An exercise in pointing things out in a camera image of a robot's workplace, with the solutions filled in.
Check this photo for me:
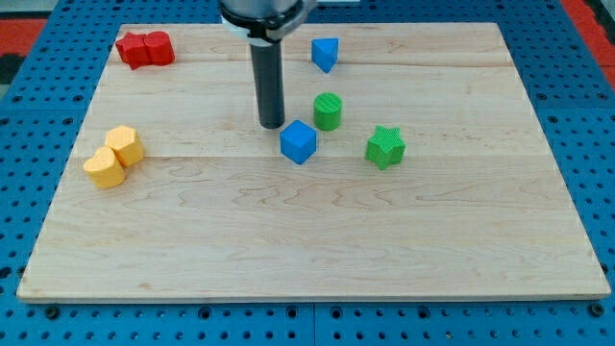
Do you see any red rounded block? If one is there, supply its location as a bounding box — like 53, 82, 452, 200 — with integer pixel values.
143, 31, 175, 65

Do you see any yellow heart block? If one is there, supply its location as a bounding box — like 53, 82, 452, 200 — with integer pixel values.
83, 146, 126, 189

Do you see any blue triangle block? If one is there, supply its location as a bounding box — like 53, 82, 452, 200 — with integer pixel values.
311, 37, 339, 73

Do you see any green star block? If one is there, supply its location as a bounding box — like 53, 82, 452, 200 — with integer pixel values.
365, 125, 406, 170

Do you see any red star block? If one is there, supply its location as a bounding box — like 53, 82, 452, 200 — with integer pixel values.
115, 32, 151, 70

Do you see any light wooden board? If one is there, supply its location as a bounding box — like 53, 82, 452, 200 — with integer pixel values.
17, 23, 611, 304

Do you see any blue cube block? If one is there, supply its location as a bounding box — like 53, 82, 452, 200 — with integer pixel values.
280, 120, 317, 164

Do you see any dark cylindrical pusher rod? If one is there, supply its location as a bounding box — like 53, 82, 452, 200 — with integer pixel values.
251, 43, 285, 129

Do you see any yellow hexagon block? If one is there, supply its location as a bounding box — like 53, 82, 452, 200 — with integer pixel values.
105, 125, 145, 167

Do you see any green cylinder block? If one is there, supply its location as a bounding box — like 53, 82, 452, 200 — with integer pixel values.
313, 92, 342, 131

